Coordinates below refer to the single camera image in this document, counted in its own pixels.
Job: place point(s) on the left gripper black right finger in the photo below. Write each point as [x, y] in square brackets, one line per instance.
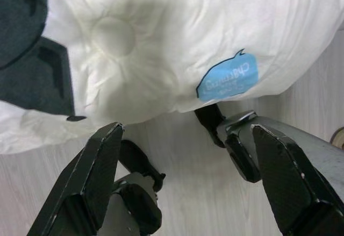
[290, 187]

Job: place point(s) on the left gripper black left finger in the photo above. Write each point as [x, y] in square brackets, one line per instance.
[91, 182]

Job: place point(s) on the cream cartoon print quilt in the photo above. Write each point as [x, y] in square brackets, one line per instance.
[188, 26]

